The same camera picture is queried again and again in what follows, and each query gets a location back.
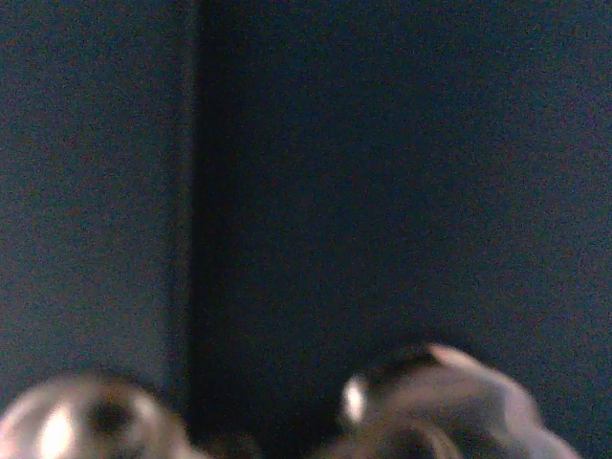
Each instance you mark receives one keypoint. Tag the dark blue box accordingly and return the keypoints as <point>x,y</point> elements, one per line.
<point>334,167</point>

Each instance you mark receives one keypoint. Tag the metal key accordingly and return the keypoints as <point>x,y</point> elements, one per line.
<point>454,382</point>

